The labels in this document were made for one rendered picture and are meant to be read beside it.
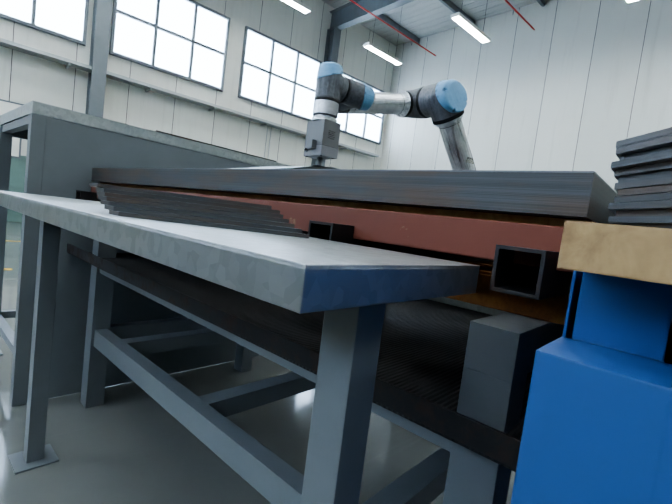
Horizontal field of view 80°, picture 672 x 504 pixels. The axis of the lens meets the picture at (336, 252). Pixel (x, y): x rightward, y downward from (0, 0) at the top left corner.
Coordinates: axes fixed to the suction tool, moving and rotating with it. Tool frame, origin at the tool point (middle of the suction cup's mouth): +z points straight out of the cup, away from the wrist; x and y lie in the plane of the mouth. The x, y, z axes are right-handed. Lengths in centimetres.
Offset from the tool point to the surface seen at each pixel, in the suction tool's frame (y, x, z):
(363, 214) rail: 53, -31, 12
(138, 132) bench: -78, -31, -12
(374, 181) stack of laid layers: 54, -30, 7
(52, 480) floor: -24, -58, 91
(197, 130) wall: -911, 304, -168
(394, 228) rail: 59, -30, 14
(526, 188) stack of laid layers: 76, -28, 7
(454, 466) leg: 72, -28, 43
